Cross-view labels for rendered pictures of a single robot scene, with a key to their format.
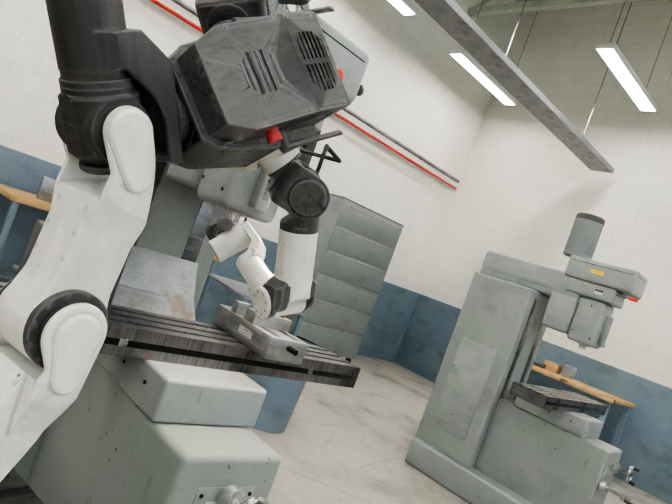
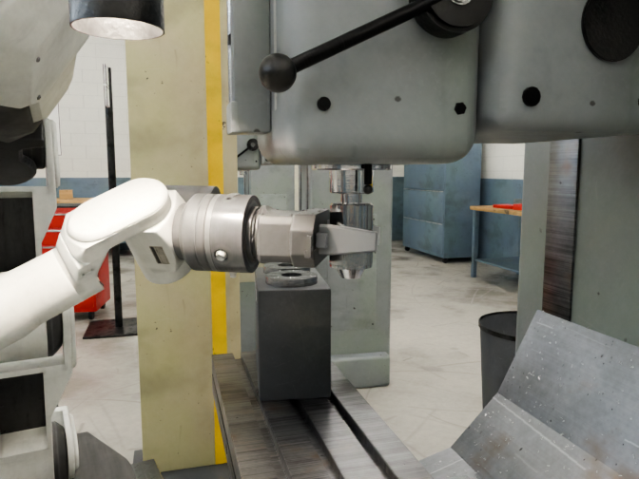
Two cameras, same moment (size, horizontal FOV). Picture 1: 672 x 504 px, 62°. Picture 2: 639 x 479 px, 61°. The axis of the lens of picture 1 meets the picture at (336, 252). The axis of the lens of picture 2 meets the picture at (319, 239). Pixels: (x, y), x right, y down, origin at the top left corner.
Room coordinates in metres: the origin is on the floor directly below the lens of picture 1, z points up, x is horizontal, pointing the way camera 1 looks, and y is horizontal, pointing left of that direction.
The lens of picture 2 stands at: (1.98, -0.20, 1.30)
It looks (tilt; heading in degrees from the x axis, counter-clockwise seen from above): 7 degrees down; 118
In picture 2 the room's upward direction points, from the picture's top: straight up
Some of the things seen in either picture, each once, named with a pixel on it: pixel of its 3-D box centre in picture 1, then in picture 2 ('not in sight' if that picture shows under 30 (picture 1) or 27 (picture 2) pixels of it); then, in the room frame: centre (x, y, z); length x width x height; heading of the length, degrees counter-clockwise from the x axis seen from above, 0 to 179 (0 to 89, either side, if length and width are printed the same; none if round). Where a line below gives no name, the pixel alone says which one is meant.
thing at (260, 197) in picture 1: (268, 175); (246, 26); (1.66, 0.26, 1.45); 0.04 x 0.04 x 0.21; 43
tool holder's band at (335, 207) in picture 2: not in sight; (351, 207); (1.74, 0.34, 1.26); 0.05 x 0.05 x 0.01
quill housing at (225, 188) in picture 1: (251, 163); (357, 9); (1.74, 0.34, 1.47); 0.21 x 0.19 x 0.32; 133
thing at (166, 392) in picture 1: (175, 371); not in sight; (1.74, 0.34, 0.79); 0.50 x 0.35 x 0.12; 43
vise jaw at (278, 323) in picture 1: (268, 319); not in sight; (1.86, 0.13, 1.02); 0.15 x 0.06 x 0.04; 131
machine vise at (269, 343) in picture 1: (260, 327); not in sight; (1.87, 0.15, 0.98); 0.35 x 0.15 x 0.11; 41
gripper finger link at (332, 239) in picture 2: not in sight; (346, 240); (1.75, 0.31, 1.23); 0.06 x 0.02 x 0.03; 18
